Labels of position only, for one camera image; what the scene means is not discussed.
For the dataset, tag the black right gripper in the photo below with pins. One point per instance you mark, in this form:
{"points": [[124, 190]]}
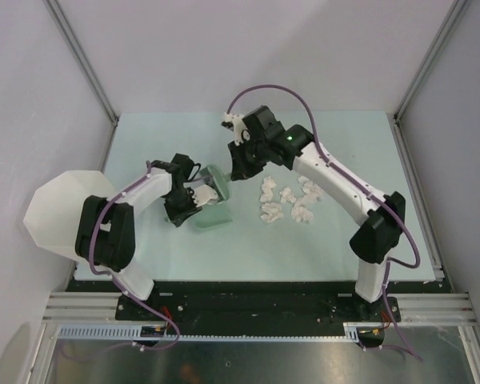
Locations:
{"points": [[241, 171]]}

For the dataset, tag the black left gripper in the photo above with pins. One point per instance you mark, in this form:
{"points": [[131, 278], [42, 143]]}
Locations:
{"points": [[178, 216]]}

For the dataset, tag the green hand brush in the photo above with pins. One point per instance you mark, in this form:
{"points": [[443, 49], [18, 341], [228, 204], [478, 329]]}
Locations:
{"points": [[219, 181]]}

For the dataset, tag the green plastic dustpan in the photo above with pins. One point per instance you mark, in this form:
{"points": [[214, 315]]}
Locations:
{"points": [[211, 216]]}

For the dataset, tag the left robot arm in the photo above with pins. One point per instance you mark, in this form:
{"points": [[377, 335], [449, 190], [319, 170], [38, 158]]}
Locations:
{"points": [[106, 235]]}

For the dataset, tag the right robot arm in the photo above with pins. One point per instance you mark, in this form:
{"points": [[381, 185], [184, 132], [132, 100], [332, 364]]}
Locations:
{"points": [[260, 139]]}

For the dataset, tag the crumpled white paper scrap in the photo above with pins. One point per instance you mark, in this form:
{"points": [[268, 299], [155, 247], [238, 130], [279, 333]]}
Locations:
{"points": [[287, 196], [267, 187], [312, 193], [271, 212], [300, 213]]}

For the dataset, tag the white plastic bin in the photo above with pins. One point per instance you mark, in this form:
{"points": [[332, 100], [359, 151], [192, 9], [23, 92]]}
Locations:
{"points": [[53, 215]]}

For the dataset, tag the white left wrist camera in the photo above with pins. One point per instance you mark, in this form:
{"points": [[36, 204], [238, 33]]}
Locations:
{"points": [[204, 195]]}

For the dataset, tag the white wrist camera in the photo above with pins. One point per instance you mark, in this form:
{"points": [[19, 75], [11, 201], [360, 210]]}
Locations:
{"points": [[204, 195], [235, 123]]}

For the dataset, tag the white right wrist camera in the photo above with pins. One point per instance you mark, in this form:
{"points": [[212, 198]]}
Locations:
{"points": [[235, 123]]}

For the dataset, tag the aluminium frame rail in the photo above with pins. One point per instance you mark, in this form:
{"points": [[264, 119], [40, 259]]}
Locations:
{"points": [[436, 310]]}

